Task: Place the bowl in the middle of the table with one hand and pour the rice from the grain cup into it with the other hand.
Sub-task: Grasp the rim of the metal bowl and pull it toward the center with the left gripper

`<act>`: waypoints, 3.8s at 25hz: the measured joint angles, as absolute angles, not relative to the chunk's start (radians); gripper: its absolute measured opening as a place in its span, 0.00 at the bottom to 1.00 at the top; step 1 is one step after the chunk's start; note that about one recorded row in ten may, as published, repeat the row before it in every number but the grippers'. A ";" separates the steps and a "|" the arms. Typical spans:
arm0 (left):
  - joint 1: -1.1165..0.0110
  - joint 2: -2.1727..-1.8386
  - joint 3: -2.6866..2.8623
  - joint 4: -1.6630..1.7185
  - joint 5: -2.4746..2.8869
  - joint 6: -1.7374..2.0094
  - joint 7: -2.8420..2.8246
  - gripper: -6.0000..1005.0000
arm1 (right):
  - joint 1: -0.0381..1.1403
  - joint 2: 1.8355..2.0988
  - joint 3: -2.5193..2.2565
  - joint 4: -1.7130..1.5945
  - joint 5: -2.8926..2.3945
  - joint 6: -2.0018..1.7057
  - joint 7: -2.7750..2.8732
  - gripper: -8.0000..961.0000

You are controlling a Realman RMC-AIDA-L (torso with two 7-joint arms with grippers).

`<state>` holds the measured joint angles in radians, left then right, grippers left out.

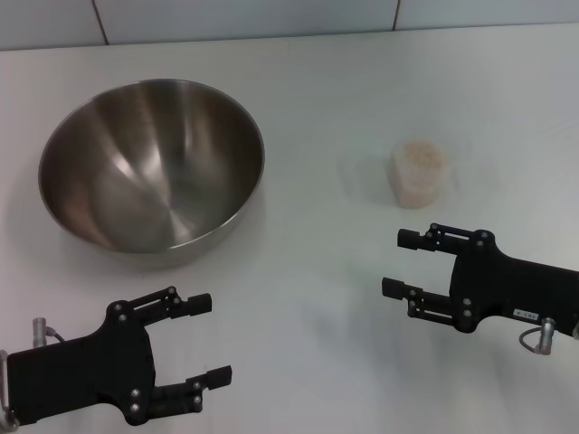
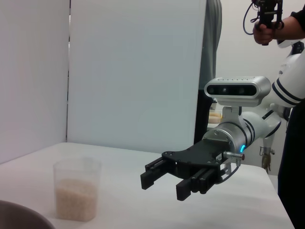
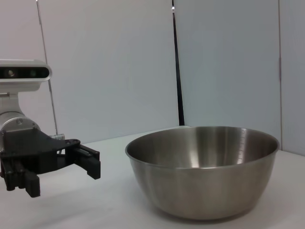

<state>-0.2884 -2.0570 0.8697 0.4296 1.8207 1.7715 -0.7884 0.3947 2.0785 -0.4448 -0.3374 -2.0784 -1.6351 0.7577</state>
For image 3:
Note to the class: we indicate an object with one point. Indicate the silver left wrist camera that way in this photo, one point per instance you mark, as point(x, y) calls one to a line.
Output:
point(23, 72)

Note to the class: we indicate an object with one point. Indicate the stainless steel mixing bowl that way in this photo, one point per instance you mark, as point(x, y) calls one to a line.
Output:
point(190, 190)

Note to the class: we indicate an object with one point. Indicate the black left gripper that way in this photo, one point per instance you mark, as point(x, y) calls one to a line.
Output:
point(26, 145)

